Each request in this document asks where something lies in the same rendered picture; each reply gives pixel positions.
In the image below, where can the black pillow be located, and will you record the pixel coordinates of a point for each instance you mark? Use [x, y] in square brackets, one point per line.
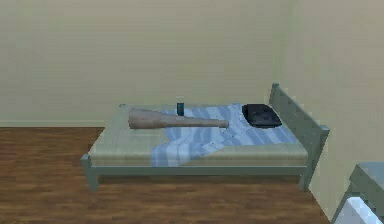
[261, 116]

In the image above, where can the small teal alarm clock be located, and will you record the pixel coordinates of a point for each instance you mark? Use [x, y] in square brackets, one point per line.
[180, 108]

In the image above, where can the wooden baseball bat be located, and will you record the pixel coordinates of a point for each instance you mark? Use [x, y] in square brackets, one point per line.
[156, 120]

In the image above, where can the grey-green framed bed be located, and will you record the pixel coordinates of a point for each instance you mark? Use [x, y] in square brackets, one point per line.
[133, 146]

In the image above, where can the blue striped blanket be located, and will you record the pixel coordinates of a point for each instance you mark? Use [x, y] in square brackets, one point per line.
[200, 136]

